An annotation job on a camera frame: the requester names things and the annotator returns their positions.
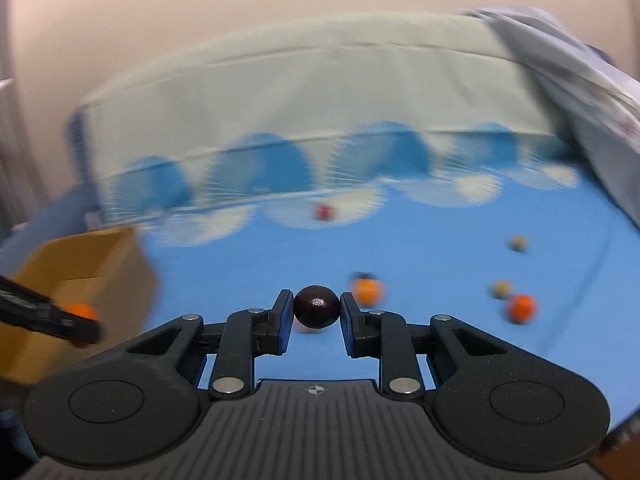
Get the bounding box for light blue crumpled cloth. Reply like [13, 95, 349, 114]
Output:
[465, 6, 639, 223]

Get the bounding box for orange tangerine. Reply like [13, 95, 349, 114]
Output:
[64, 304, 102, 348]
[506, 295, 537, 324]

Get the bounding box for red cherry tomato far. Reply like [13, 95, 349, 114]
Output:
[314, 203, 336, 222]

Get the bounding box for small black fruit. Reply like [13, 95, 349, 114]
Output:
[350, 272, 376, 281]

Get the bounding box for dark maroon round fruit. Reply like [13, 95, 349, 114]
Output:
[293, 285, 341, 330]

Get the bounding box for orange kumquat fruit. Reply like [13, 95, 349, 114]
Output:
[352, 276, 384, 309]

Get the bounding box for green-yellow small fruit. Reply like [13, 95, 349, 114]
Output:
[490, 281, 513, 300]
[509, 235, 528, 252]

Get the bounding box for brown cardboard box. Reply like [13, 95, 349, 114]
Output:
[1, 226, 157, 386]

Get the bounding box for blue patterned sheet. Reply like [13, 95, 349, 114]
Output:
[76, 14, 639, 422]

